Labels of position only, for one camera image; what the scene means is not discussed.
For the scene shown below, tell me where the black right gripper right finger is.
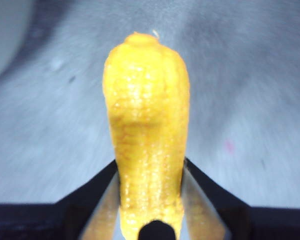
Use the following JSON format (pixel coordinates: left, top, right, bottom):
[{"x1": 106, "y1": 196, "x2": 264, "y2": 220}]
[{"x1": 181, "y1": 157, "x2": 300, "y2": 240}]

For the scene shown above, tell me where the pale green electric cooking pot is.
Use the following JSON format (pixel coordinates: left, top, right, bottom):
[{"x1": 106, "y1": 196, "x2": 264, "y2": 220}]
[{"x1": 0, "y1": 0, "x2": 35, "y2": 85}]

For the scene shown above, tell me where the yellow corn cob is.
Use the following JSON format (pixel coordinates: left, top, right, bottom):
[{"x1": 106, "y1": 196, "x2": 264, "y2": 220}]
[{"x1": 101, "y1": 31, "x2": 191, "y2": 240}]

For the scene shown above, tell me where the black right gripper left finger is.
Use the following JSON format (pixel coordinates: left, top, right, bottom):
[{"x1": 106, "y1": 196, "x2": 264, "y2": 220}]
[{"x1": 0, "y1": 158, "x2": 121, "y2": 240}]

